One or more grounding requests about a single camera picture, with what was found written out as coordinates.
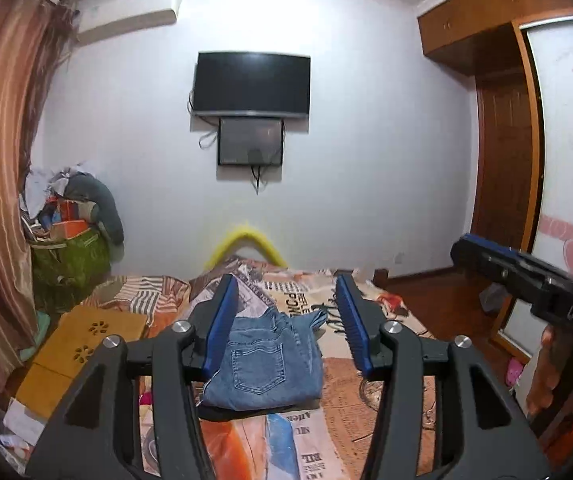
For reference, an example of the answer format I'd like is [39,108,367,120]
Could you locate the blue denim jeans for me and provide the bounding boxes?
[201,307,327,411]

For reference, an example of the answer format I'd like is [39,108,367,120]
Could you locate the person's right hand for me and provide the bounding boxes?
[526,325,573,445]

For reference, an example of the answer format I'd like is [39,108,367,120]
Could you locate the black folded garment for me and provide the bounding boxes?
[196,399,321,422]

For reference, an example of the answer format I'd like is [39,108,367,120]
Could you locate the pink slipper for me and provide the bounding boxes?
[505,358,524,389]

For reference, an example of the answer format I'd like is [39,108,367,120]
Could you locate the printed newspaper-pattern bedspread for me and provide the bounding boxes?
[78,253,441,480]

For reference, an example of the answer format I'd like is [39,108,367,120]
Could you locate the yellow foam tube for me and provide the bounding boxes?
[204,224,288,271]

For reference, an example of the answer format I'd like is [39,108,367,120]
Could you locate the wooden lap desk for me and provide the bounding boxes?
[15,304,148,418]

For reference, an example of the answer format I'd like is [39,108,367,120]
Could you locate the wooden room door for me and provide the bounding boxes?
[472,70,532,248]

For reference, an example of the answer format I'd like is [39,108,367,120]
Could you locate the wooden overhead cabinet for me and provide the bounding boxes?
[418,0,573,76]

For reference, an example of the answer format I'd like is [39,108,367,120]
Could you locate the white air conditioner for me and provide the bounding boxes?
[77,0,181,46]

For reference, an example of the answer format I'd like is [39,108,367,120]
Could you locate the pink striped curtain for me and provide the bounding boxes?
[0,0,73,393]

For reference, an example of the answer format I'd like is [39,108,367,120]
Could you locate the wooden bed frame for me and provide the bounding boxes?
[372,268,389,289]

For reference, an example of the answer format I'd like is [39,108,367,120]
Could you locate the small black wall monitor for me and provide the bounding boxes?
[217,117,284,167]

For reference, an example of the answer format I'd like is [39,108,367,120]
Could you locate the wall-mounted black television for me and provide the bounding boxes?
[192,52,311,118]

